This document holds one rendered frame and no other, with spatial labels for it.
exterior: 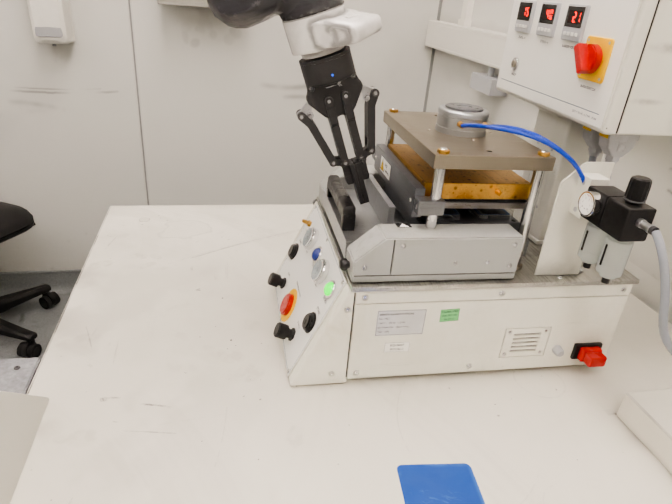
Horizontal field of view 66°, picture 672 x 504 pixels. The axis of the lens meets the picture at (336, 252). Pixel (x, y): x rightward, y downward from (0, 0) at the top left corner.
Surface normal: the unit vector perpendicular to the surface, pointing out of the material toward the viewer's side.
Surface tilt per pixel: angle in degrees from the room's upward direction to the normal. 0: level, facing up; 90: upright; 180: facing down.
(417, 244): 90
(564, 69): 90
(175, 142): 90
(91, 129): 90
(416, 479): 0
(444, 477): 0
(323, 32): 102
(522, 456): 0
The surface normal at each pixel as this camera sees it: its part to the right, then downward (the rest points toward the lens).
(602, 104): -0.98, 0.01
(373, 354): 0.18, 0.46
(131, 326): 0.07, -0.89
